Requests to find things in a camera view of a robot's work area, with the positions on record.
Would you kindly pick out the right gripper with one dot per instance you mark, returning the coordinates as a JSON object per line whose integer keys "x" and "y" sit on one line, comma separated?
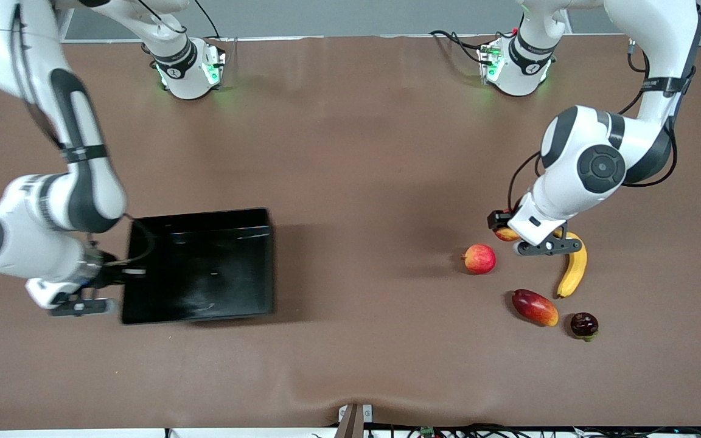
{"x": 109, "y": 276}

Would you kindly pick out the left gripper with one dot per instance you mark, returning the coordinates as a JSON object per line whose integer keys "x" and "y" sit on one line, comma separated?
{"x": 498, "y": 219}

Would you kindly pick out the red yellow apple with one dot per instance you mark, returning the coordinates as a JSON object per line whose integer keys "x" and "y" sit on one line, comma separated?
{"x": 507, "y": 234}

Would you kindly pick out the black plastic box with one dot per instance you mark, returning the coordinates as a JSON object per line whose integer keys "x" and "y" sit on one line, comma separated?
{"x": 204, "y": 274}

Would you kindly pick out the yellow banana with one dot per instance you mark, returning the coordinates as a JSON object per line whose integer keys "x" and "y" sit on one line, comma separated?
{"x": 574, "y": 274}

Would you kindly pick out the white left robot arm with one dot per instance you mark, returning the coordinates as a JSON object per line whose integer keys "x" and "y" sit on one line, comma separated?
{"x": 600, "y": 164}

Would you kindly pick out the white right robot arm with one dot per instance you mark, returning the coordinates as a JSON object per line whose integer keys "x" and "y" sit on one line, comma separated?
{"x": 83, "y": 182}

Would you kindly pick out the red mango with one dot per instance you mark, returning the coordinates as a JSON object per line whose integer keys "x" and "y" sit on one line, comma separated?
{"x": 535, "y": 308}

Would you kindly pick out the dark purple mangosteen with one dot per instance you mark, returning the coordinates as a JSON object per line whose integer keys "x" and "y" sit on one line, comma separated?
{"x": 584, "y": 325}

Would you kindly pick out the brown table cover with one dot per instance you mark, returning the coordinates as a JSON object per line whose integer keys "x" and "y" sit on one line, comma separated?
{"x": 350, "y": 152}

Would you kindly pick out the metal camera bracket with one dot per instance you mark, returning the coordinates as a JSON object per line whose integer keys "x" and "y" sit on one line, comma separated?
{"x": 353, "y": 423}

